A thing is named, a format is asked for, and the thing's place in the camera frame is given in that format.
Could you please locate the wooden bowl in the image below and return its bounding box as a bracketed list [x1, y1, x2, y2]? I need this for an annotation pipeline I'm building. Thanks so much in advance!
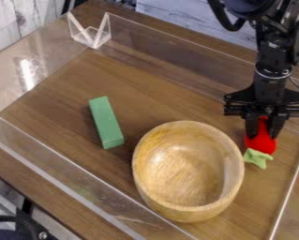
[131, 121, 244, 223]

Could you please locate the black table clamp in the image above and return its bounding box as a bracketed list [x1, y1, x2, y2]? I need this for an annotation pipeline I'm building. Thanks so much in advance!
[14, 199, 58, 240]

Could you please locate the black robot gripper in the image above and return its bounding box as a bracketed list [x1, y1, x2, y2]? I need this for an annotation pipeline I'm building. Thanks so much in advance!
[224, 67, 299, 139]

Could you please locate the red plush strawberry toy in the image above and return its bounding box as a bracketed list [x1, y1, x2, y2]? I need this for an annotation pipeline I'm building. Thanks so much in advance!
[243, 117, 276, 170]

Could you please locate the black cable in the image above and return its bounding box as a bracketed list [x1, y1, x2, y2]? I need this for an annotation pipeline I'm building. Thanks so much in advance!
[0, 214, 30, 240]

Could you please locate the green rectangular block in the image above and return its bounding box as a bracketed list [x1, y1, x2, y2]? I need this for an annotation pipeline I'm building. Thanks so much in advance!
[89, 97, 124, 149]

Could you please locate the clear acrylic tray enclosure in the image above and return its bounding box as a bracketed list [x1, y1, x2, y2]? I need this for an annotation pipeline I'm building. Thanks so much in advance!
[0, 13, 299, 240]

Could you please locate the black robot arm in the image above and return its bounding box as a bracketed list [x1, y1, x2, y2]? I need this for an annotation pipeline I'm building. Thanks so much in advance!
[208, 0, 299, 139]

